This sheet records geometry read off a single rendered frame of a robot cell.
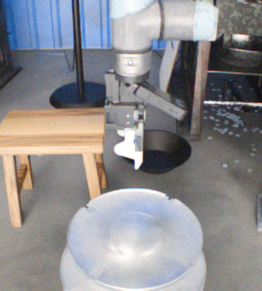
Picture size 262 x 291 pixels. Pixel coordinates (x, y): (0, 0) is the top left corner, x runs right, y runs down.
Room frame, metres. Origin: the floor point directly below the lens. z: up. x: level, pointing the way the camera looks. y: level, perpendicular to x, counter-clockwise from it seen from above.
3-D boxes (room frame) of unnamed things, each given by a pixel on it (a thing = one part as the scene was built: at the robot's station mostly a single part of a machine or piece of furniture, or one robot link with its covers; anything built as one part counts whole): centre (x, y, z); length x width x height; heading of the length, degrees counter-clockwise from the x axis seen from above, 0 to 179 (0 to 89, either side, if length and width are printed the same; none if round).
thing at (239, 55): (1.64, -0.56, 0.36); 0.34 x 0.34 x 0.10
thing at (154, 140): (1.18, -0.10, 0.04); 0.30 x 0.30 x 0.07
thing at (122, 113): (0.62, 0.01, 0.55); 0.09 x 0.08 x 0.12; 87
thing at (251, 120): (1.50, -0.55, 0.14); 0.59 x 0.10 x 0.05; 176
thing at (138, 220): (0.49, -0.01, 0.30); 0.29 x 0.29 x 0.01
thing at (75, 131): (0.90, 0.26, 0.16); 0.34 x 0.24 x 0.34; 92
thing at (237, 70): (1.65, -0.56, 0.31); 0.43 x 0.42 x 0.01; 86
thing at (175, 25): (0.65, -0.10, 0.71); 0.11 x 0.11 x 0.08; 7
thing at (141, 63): (0.62, 0.00, 0.63); 0.08 x 0.08 x 0.05
